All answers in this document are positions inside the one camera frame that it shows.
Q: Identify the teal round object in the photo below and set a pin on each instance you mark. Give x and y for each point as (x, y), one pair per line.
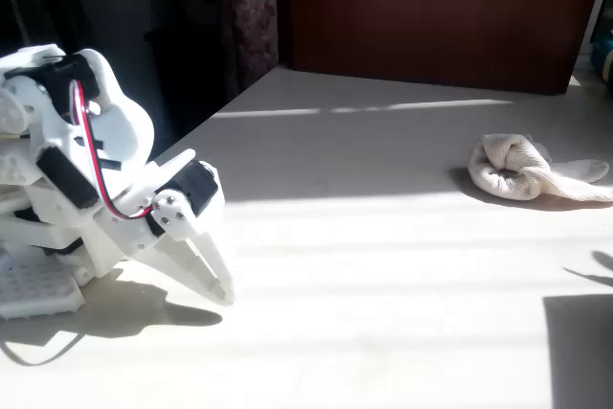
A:
(602, 57)

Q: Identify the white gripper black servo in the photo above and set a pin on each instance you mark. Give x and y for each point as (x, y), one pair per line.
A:
(173, 215)

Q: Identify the white perforated base plate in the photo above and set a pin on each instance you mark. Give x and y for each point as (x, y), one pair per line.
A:
(33, 289)

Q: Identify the floral patterned curtain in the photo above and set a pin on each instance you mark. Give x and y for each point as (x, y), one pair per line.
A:
(251, 16)

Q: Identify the dark brown wooden panel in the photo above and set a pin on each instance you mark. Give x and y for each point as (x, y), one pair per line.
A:
(431, 11)

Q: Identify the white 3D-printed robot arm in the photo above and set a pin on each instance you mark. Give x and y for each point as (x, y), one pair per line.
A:
(120, 131)

